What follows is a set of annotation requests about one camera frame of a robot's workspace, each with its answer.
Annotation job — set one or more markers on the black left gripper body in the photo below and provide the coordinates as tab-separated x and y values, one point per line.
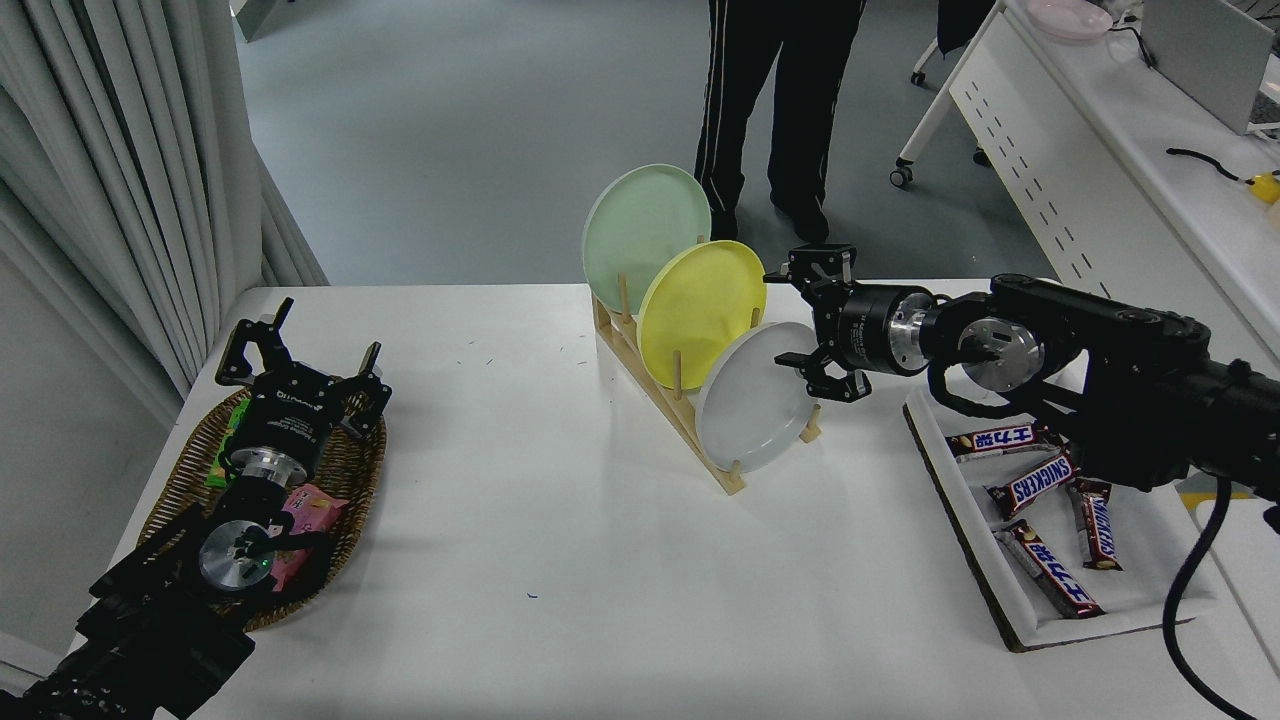
285	418

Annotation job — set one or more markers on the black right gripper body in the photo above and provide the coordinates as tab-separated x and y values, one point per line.
862	328

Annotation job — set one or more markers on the light grey plate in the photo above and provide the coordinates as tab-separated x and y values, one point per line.
750	410

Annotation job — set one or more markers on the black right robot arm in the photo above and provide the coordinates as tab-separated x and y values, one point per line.
1130	380

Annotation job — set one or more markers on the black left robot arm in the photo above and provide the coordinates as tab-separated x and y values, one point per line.
150	630

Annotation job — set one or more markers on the yellow plate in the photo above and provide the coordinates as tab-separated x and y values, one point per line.
700	310

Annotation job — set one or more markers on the wooden plate rack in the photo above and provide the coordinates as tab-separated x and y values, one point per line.
690	430

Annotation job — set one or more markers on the pale green plate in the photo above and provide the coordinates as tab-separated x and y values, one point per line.
640	225

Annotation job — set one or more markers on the pink plate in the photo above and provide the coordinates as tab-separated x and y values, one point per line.
1070	18

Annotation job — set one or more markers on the green snack packet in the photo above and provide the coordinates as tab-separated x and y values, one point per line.
222	455

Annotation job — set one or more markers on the pink snack packet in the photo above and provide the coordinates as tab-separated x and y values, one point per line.
315	508

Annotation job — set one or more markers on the brown wicker basket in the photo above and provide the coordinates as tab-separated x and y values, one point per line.
190	470

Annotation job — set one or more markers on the snickers bar with chinese print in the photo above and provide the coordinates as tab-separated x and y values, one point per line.
1000	440
1055	575

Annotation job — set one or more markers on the person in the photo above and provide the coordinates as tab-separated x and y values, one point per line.
780	90

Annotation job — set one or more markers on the grey curtain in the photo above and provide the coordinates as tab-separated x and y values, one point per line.
110	180

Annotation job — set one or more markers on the snickers bar with latin print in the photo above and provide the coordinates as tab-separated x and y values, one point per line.
1097	530
1040	483

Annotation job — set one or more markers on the white foam tray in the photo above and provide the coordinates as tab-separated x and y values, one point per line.
980	560

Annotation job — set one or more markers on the white desk with slotted panel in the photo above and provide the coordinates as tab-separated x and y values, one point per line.
1080	170

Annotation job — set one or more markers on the yellow object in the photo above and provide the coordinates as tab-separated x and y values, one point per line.
1268	188

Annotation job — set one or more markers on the grey laptop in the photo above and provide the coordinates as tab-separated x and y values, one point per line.
1205	55

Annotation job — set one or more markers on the small white table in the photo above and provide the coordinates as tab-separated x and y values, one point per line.
1250	570

